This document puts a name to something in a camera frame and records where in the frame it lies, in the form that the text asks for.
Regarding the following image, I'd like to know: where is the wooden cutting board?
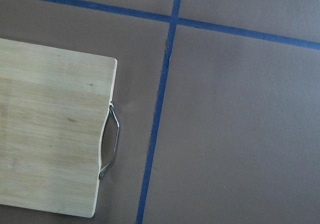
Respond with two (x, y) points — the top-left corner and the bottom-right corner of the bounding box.
(0, 39), (117, 218)

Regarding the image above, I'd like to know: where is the metal cutting board handle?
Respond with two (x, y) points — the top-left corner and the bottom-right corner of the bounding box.
(98, 101), (120, 180)

